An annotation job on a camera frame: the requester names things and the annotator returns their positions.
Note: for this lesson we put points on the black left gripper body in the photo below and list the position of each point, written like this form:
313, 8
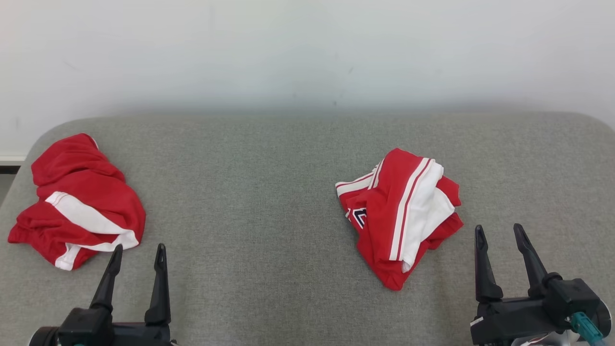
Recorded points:
141, 336

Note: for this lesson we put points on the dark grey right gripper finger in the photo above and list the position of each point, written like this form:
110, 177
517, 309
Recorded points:
533, 264
484, 274

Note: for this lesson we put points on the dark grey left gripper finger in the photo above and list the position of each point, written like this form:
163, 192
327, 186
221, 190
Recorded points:
108, 283
159, 293

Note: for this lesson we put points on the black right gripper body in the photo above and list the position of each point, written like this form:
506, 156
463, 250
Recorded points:
514, 317

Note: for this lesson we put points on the red shorts with white stripe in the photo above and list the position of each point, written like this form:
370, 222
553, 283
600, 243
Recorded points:
91, 192

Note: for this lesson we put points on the red shirt with white sleeves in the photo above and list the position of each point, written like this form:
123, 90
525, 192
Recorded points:
384, 226

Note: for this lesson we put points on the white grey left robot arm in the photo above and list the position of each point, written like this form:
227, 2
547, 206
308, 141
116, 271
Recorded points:
43, 339

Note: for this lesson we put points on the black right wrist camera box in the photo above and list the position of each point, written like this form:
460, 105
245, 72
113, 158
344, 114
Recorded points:
571, 298

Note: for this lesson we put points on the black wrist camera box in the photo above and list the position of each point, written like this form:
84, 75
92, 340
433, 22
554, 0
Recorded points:
84, 329
571, 298

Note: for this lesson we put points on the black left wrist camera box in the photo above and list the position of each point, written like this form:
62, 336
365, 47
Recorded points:
84, 329

